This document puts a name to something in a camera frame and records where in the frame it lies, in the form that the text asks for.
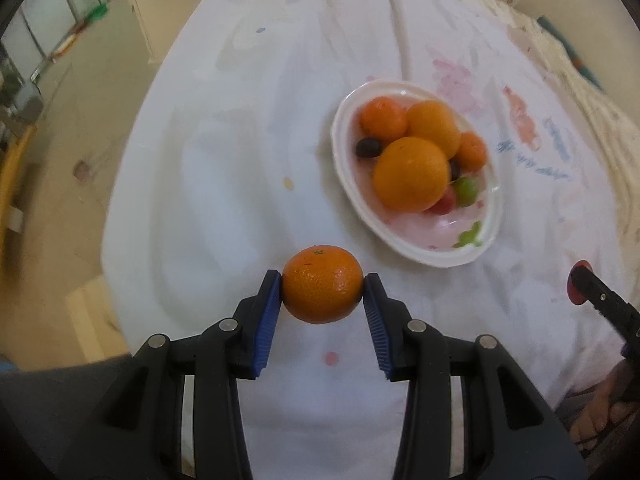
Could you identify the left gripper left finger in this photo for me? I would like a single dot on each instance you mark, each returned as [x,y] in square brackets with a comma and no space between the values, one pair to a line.
[135,430]

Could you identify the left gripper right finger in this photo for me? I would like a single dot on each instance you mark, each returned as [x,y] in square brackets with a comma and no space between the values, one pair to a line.
[509,430]

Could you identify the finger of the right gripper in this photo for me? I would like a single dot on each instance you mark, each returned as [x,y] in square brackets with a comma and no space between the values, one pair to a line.
[623,316]

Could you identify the red cherry tomato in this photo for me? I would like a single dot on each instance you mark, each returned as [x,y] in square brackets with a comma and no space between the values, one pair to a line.
[446,204]
[574,284]

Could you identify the small tangerine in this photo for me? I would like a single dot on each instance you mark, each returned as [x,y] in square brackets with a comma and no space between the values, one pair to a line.
[383,119]
[322,284]
[472,154]

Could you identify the large orange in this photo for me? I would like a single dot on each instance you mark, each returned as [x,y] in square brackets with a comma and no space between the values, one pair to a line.
[411,175]
[434,121]

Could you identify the dark grape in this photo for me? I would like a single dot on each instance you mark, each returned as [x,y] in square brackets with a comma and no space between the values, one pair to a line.
[455,172]
[368,148]

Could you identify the small tangerine top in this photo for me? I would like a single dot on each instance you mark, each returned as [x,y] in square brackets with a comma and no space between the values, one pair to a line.
[383,119]

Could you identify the person's right hand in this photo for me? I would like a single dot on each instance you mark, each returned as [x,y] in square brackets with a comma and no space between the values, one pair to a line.
[604,409]

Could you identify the cream floral quilt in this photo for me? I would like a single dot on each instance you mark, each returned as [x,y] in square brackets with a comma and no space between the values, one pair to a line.
[593,47]

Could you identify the pink strawberry ceramic plate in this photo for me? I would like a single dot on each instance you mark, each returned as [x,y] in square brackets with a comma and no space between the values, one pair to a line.
[442,241]

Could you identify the teal patterned cushion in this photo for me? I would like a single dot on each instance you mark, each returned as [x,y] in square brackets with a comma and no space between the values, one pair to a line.
[571,52]

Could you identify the white cartoon print sheet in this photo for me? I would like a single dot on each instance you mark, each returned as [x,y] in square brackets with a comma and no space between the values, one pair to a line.
[243,153]

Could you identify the yellow wooden chair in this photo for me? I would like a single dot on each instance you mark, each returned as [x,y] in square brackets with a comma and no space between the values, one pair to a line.
[12,218]

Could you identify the white kitchen cabinets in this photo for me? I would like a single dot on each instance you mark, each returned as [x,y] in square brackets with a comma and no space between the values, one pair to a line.
[37,28]

